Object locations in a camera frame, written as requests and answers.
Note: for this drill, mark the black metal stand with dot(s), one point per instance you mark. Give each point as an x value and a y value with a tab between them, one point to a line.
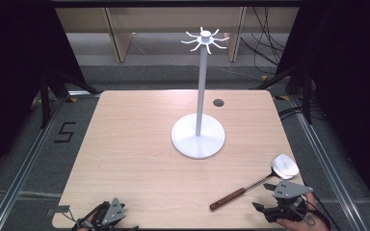
46	93
306	93

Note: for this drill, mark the person's right hand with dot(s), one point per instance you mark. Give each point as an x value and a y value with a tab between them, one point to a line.
311	219

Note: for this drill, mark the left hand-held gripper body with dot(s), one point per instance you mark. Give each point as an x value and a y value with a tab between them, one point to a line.
113	212

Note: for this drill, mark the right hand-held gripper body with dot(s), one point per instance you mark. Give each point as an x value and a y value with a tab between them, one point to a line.
290	190

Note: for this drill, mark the person's left hand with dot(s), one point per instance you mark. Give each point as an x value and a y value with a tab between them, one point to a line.
83	229

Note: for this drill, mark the dark curtain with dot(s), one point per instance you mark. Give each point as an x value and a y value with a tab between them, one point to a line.
350	80
13	64

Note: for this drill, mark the grey tape piece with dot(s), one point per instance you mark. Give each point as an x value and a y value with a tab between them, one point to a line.
58	210

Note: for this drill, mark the white hook stand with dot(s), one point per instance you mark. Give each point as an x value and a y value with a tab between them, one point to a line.
198	141

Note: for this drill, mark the light wooden desk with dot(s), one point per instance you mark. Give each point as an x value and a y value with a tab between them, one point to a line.
122	35

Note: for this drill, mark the aluminium floor rail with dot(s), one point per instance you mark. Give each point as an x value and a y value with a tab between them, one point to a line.
330	166
22	166

